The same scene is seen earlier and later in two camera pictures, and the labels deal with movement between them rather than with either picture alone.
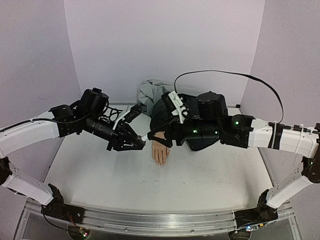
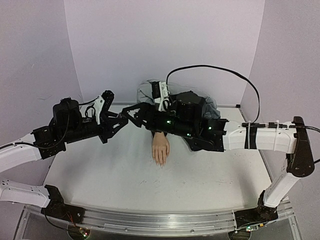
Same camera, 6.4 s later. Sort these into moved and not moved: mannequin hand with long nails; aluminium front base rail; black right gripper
Moved: black right gripper
Not moved: aluminium front base rail; mannequin hand with long nails
